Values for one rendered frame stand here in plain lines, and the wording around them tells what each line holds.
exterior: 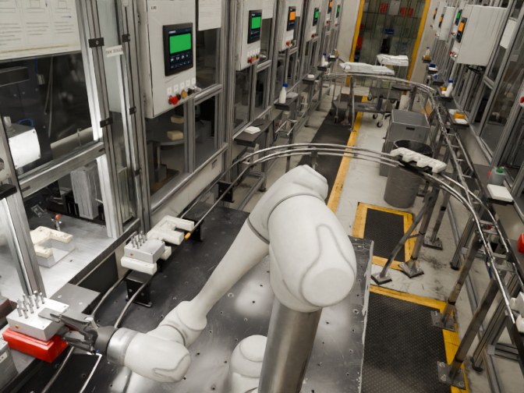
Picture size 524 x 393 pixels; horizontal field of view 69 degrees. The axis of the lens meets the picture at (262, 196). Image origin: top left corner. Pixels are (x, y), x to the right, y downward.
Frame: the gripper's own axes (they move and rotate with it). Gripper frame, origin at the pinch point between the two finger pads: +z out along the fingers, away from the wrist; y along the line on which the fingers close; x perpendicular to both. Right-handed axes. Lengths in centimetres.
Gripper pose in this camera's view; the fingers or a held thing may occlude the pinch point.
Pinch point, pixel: (52, 321)
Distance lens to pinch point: 128.2
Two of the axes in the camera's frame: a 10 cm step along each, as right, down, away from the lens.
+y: 0.9, -8.7, -4.9
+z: -9.5, -2.2, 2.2
